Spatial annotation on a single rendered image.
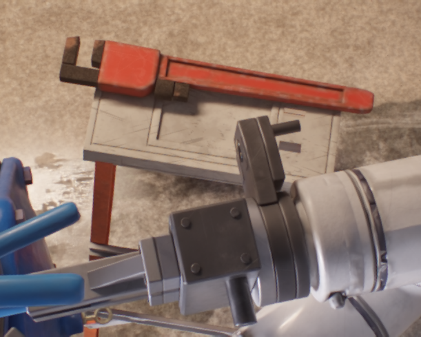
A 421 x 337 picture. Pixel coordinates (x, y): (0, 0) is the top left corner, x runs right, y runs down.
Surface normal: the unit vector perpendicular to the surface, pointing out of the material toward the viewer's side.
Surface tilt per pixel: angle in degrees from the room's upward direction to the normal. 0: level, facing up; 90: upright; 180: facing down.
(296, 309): 35
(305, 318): 26
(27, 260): 76
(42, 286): 0
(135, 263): 30
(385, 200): 11
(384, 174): 42
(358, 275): 52
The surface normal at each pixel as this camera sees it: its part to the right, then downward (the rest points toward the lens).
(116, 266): -0.46, -0.16
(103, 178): -0.15, 0.87
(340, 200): -0.04, -0.56
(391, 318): 0.45, 0.22
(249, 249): 0.03, -0.29
